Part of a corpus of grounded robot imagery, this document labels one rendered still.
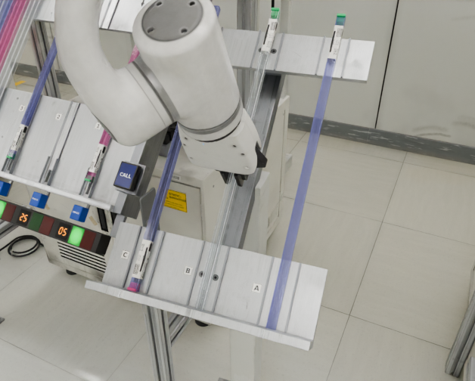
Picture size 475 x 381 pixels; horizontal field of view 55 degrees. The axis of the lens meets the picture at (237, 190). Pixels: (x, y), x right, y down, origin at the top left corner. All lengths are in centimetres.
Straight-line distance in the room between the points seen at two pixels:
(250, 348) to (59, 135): 63
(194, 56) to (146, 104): 7
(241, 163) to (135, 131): 19
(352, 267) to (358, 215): 37
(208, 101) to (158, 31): 9
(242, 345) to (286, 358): 50
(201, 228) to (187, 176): 16
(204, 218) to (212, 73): 81
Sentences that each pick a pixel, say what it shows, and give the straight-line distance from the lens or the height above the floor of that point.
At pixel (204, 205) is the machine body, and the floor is 54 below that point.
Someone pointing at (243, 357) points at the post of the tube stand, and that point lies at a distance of 110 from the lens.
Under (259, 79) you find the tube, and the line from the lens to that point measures 76.
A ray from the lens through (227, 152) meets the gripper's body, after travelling 59.
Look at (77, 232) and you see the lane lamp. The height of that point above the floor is 66.
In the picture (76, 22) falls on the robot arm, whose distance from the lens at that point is 45.
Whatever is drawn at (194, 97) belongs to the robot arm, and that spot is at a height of 106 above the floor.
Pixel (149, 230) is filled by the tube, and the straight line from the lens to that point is 73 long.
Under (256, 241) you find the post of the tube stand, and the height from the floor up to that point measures 70.
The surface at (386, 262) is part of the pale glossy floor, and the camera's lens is 194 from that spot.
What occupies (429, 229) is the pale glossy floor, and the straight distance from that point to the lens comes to 218.
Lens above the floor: 124
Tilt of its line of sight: 33 degrees down
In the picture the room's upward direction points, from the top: straight up
